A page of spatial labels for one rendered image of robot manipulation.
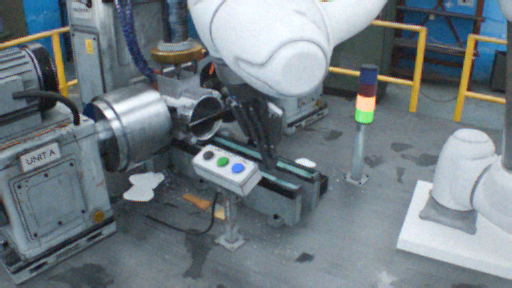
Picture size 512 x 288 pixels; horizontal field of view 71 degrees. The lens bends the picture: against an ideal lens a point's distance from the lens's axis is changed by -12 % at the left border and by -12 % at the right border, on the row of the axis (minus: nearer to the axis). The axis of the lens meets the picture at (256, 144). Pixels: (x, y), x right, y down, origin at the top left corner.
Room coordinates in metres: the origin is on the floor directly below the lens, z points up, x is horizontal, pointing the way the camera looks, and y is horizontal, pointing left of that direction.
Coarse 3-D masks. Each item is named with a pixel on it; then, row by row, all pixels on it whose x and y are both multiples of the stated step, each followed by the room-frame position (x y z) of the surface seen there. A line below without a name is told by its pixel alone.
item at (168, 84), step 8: (168, 72) 1.40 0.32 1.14; (184, 72) 1.41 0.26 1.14; (160, 80) 1.35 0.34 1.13; (168, 80) 1.32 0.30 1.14; (176, 80) 1.29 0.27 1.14; (184, 80) 1.31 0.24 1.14; (192, 80) 1.34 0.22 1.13; (160, 88) 1.35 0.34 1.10; (168, 88) 1.32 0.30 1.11; (176, 88) 1.29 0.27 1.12; (184, 88) 1.31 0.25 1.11; (168, 96) 1.32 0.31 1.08; (176, 96) 1.29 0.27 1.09
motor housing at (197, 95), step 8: (192, 88) 1.31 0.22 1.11; (200, 88) 1.32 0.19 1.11; (184, 96) 1.29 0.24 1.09; (192, 96) 1.26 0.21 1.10; (200, 96) 1.26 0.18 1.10; (208, 96) 1.28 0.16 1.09; (168, 104) 1.28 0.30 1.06; (200, 104) 1.40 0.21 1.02; (208, 104) 1.37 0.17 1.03; (216, 104) 1.34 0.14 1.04; (184, 112) 1.23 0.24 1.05; (192, 112) 1.42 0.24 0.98; (200, 112) 1.40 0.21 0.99; (208, 112) 1.37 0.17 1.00; (176, 120) 1.24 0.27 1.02; (184, 120) 1.21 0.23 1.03; (192, 120) 1.39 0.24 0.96; (184, 128) 1.21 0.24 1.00; (200, 128) 1.34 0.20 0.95; (208, 128) 1.33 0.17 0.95; (216, 128) 1.31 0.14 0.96; (200, 136) 1.28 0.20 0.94; (208, 136) 1.28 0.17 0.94
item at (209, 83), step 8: (208, 64) 1.50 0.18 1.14; (208, 72) 1.50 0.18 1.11; (216, 72) 1.47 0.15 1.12; (200, 80) 1.53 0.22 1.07; (208, 80) 1.50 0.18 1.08; (216, 80) 1.47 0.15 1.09; (208, 88) 1.47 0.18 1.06; (216, 88) 1.47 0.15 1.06; (224, 88) 1.41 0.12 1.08; (224, 96) 1.41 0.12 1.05; (224, 104) 1.44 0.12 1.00; (224, 120) 1.45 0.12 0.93; (232, 120) 1.42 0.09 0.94
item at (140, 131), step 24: (96, 96) 1.11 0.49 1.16; (120, 96) 1.10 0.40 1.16; (144, 96) 1.13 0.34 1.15; (96, 120) 1.06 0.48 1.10; (120, 120) 1.02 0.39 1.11; (144, 120) 1.07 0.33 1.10; (168, 120) 1.12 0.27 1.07; (120, 144) 1.00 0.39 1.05; (144, 144) 1.04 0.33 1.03; (168, 144) 1.13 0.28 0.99; (120, 168) 1.02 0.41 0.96
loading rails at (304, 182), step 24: (192, 144) 1.27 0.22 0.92; (216, 144) 1.29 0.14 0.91; (240, 144) 1.26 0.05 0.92; (168, 168) 1.27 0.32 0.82; (192, 168) 1.23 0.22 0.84; (288, 168) 1.10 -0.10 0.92; (264, 192) 1.02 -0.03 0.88; (288, 192) 0.96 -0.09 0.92; (312, 192) 1.03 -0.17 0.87; (288, 216) 0.96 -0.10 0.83
